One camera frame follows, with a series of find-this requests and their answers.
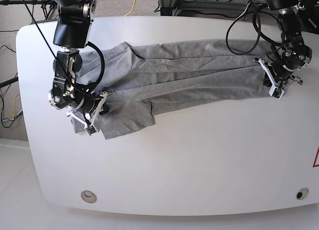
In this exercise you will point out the left table grommet hole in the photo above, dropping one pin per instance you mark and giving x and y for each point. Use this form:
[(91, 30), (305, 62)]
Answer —
[(88, 196)]

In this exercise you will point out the grey metal frame base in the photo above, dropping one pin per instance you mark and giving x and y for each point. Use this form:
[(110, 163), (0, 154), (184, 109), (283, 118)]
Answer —
[(175, 7)]

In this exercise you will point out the black tripod stand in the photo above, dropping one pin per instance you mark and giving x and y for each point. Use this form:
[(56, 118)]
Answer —
[(25, 1)]

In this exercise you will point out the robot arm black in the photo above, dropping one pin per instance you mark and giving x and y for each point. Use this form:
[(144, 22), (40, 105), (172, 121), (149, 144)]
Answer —
[(75, 18), (295, 53)]

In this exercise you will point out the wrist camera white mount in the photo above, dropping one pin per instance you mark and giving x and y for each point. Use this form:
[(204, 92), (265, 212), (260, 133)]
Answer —
[(273, 91), (92, 126)]

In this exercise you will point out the table grommet hole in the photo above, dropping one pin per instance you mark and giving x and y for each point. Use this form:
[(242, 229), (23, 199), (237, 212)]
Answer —
[(302, 193), (88, 196)]

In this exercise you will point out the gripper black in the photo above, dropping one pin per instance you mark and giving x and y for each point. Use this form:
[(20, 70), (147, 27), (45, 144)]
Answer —
[(282, 78), (89, 109)]

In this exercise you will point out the right table grommet hole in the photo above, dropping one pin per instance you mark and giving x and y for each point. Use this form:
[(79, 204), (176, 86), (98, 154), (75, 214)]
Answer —
[(302, 193)]

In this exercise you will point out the red warning triangle sticker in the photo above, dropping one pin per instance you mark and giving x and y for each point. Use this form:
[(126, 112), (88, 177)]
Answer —
[(316, 161)]

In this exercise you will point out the grey T-shirt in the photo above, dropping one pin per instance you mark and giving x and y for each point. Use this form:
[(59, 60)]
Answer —
[(155, 79)]

